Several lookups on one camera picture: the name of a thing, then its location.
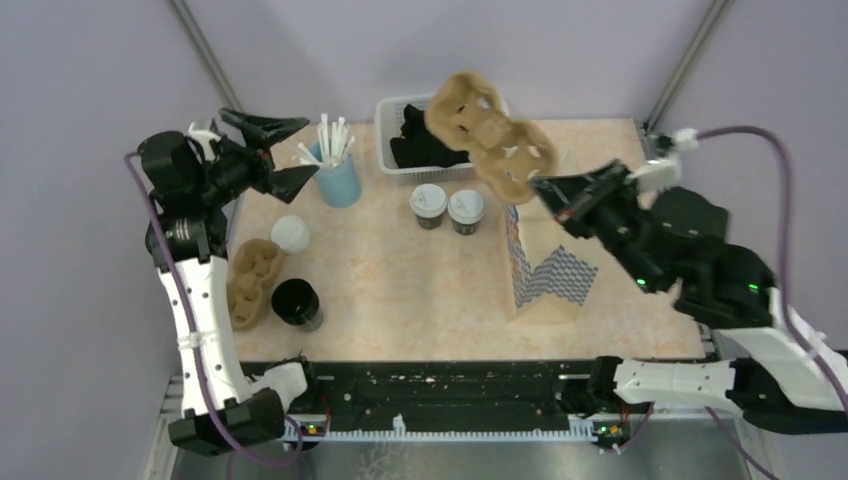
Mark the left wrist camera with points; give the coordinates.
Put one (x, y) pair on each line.
(207, 135)

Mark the white plastic basket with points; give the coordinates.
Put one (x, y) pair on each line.
(388, 121)

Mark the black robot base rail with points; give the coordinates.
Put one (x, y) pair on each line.
(456, 401)

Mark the blue straw holder cup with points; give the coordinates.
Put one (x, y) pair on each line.
(339, 186)

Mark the brown cardboard cup carrier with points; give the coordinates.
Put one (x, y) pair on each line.
(254, 270)
(466, 114)

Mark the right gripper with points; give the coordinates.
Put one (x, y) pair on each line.
(575, 199)

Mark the checkered paper takeout bag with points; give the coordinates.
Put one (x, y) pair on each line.
(552, 273)

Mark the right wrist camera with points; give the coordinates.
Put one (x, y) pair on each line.
(664, 171)

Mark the black paper cup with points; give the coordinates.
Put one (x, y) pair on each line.
(297, 304)

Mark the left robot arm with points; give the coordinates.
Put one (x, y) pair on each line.
(186, 180)

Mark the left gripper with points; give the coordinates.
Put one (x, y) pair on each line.
(259, 133)

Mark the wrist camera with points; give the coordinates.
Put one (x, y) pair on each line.
(664, 171)
(207, 135)

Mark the dark printed coffee cup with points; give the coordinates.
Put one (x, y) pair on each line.
(465, 228)
(429, 223)

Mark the white lid stack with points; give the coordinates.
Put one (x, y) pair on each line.
(291, 234)

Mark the black cloth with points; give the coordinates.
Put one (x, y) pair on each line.
(417, 147)

